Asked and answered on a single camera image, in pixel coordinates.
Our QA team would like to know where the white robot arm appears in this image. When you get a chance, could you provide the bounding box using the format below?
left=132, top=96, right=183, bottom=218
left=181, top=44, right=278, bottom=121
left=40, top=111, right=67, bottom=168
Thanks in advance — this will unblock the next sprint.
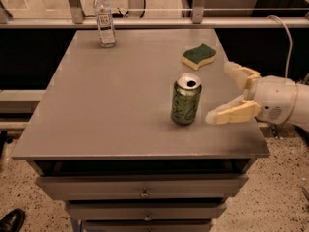
left=205, top=62, right=309, bottom=132

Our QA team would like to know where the metal railing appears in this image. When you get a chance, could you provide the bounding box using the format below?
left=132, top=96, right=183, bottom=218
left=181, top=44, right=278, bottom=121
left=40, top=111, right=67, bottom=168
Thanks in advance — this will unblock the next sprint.
left=0, top=0, right=309, bottom=29

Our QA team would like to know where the green soda can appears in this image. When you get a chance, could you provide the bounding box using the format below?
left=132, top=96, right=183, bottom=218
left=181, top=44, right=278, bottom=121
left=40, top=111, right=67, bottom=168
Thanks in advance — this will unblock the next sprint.
left=171, top=73, right=202, bottom=125

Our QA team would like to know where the green yellow sponge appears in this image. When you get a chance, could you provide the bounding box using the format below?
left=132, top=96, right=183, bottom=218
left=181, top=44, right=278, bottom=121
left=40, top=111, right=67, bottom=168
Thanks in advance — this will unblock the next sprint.
left=182, top=43, right=216, bottom=71

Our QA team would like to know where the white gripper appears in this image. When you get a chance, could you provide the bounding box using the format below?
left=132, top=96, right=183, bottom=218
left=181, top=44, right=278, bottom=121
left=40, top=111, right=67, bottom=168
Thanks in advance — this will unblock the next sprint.
left=205, top=62, right=298, bottom=125

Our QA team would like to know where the white cable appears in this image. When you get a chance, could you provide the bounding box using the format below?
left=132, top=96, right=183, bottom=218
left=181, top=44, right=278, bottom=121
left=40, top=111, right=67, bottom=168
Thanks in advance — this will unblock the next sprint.
left=267, top=14, right=294, bottom=79

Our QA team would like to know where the grey drawer cabinet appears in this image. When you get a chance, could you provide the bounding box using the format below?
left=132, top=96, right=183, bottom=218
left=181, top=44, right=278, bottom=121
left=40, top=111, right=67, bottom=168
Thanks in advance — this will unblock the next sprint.
left=13, top=29, right=269, bottom=232

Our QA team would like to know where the clear plastic water bottle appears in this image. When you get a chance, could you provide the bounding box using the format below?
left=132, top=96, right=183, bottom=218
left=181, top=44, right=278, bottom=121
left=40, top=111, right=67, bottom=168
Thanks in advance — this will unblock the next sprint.
left=93, top=0, right=116, bottom=48

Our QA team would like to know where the black shoe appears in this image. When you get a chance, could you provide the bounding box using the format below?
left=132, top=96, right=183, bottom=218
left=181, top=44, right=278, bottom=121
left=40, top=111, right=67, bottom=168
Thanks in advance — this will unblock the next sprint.
left=0, top=209, right=25, bottom=232

